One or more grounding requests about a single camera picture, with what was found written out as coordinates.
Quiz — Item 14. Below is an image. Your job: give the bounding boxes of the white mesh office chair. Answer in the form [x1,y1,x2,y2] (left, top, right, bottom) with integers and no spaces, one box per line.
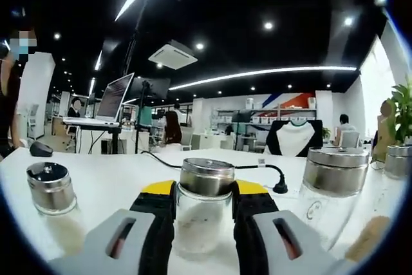
[340,130,362,149]

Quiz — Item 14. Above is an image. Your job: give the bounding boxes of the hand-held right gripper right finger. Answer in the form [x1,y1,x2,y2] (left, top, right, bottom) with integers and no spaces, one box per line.
[231,180,355,275]

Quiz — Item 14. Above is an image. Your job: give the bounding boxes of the tall seasoning bottle brown contents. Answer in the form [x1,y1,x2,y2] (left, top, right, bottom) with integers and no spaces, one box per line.
[346,144,412,263]

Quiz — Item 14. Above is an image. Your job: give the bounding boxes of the brown paper bag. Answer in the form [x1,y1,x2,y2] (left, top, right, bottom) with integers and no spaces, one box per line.
[372,115,395,164]

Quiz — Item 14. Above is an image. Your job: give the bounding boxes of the potted green plant white pot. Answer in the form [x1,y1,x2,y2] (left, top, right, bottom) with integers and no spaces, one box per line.
[388,83,412,147]

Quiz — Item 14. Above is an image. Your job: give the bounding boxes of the tall seasoning bottle white contents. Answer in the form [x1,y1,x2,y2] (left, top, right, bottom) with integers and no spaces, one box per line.
[297,147,371,252]

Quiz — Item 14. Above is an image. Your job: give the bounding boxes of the small seasoning bottle beige contents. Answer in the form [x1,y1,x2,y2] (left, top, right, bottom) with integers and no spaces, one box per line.
[26,162,85,256]

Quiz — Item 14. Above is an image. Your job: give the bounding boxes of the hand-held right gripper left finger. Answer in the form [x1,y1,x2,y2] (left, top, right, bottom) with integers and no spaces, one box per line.
[48,180,177,275]

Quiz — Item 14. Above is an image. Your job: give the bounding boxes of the ceiling air conditioner unit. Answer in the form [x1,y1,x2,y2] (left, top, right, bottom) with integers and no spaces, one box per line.
[147,40,199,70]

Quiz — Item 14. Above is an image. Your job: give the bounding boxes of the black monitor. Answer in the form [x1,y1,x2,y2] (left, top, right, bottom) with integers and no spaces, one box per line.
[130,77,172,100]

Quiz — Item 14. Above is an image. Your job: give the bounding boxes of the shelf with white bins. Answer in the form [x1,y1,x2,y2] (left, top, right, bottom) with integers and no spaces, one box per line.
[214,96,318,128]

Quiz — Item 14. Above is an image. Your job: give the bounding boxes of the small seasoning bottle grey contents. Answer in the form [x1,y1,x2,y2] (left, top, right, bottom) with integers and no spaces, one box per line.
[175,158,236,254]

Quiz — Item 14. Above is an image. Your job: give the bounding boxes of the group of ceiling spotlights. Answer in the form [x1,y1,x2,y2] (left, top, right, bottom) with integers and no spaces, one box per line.
[40,0,389,91]

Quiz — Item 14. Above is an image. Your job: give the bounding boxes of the open silver laptop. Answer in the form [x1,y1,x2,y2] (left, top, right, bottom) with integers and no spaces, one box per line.
[66,72,135,128]

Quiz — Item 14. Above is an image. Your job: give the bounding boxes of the black computer mouse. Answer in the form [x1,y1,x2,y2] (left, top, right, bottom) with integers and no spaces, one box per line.
[29,142,54,158]

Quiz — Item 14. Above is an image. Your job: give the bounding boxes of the black chair with white shirt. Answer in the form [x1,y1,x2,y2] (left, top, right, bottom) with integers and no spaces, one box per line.
[263,119,324,158]

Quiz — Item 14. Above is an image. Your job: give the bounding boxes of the black laptop stand desk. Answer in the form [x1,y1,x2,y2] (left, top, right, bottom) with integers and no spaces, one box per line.
[62,117,123,154]

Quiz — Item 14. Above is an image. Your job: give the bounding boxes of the black power cable with plug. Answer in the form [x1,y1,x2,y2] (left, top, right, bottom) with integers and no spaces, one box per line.
[140,150,288,194]

